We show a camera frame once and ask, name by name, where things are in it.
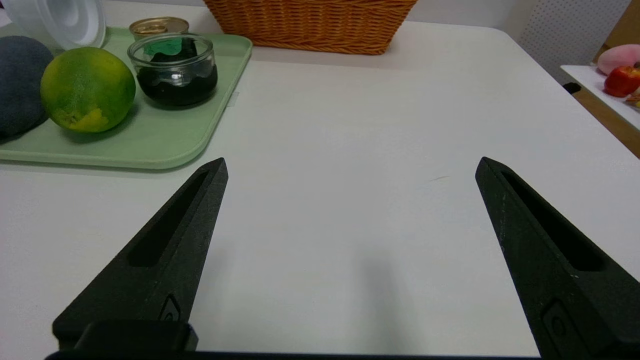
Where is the light green plastic tray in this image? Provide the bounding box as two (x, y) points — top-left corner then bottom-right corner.
(0, 26), (253, 171)

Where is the tin can with gold lid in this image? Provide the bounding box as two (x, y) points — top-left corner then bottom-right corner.
(129, 16), (190, 42)

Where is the pink plush toy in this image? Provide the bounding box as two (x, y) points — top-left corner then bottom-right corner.
(597, 44), (640, 76)

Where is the dark grey towel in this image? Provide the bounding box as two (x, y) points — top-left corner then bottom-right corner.
(0, 35), (55, 141)

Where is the white tape roll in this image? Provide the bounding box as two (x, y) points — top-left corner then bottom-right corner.
(2, 0), (107, 51)

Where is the red apple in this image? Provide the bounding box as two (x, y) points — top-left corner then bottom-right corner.
(603, 65), (640, 98)

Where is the light wooden cabinet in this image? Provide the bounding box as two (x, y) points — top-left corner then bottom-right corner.
(592, 0), (640, 63)

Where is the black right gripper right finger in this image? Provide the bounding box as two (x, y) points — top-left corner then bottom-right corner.
(475, 157), (640, 360)

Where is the orange wicker basket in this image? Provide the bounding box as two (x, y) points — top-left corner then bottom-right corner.
(202, 0), (418, 56)

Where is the green citrus fruit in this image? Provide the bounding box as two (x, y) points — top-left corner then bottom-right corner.
(40, 46), (137, 134)

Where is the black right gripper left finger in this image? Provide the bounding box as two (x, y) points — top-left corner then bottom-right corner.
(52, 158), (229, 351)

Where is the white side table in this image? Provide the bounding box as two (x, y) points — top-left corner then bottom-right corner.
(560, 64), (640, 132)

